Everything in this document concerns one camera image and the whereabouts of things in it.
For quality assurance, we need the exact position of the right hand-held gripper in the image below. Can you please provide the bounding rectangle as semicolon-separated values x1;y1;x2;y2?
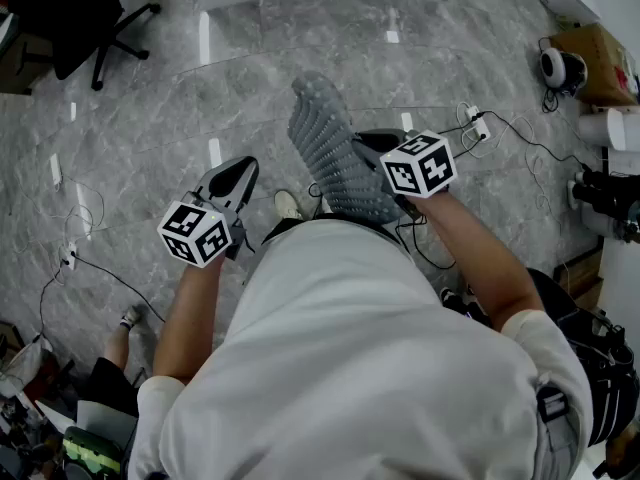
352;127;459;214

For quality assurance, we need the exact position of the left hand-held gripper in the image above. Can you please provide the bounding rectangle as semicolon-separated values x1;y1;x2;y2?
157;155;260;269

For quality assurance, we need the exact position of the person's left forearm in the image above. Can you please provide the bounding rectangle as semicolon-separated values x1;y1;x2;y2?
151;256;227;385

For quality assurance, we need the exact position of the person's right forearm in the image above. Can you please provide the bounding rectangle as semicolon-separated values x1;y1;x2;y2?
413;192;545;333

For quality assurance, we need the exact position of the person's white shoe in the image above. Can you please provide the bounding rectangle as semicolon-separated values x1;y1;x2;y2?
273;189;304;222

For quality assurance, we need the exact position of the black white shoe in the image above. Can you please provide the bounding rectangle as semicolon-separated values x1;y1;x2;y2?
438;286;494;329

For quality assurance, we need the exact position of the white round headset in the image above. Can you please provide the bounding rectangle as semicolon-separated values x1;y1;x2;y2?
538;46;589;95

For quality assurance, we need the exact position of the person's white shirt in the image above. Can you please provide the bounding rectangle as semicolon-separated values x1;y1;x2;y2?
127;217;595;480

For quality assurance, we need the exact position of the black office chair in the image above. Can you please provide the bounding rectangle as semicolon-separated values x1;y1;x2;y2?
3;0;162;92

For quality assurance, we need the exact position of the brown cardboard box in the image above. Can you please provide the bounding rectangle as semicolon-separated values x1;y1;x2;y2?
548;22;640;108

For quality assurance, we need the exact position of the black device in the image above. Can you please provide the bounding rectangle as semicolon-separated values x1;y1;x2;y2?
571;166;640;243

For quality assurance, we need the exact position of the small cardboard box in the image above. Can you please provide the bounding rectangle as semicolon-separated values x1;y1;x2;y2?
553;251;607;311

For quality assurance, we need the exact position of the green black case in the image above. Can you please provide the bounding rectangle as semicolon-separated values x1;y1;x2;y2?
60;425;125;480

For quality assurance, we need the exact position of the black backpack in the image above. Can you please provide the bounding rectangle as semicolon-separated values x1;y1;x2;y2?
527;267;640;450

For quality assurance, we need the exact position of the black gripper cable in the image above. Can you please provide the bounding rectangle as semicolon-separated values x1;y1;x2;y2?
393;215;457;271

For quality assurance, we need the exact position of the long black cable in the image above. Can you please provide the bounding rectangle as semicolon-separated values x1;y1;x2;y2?
438;110;594;172
38;252;167;342

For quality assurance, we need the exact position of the grey shoulder strap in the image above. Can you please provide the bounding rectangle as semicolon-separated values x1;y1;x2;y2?
533;372;585;480

